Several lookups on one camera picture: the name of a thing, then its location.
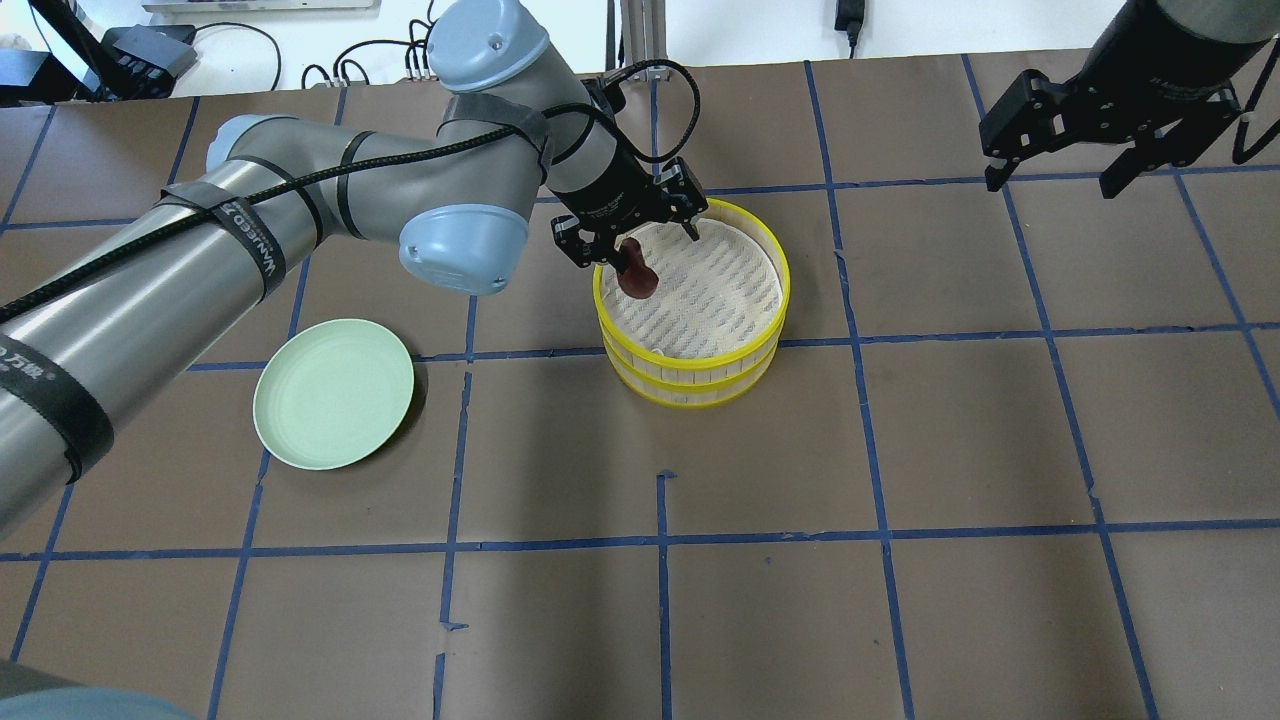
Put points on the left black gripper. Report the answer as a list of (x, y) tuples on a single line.
[(612, 192)]

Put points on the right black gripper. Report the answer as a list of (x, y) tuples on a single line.
[(1143, 88)]

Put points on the brown bun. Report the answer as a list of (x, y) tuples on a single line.
[(637, 280)]

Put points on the yellow steamer layer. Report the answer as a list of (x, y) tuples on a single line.
[(721, 299), (714, 381)]

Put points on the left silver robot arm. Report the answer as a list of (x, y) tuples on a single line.
[(87, 350)]

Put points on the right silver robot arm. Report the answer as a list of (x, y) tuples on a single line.
[(1260, 17)]

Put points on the light green plate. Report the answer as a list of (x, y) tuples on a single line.
[(333, 395)]

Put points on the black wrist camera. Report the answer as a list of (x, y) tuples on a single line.
[(606, 94)]

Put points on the aluminium frame post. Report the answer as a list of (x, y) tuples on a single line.
[(643, 40)]

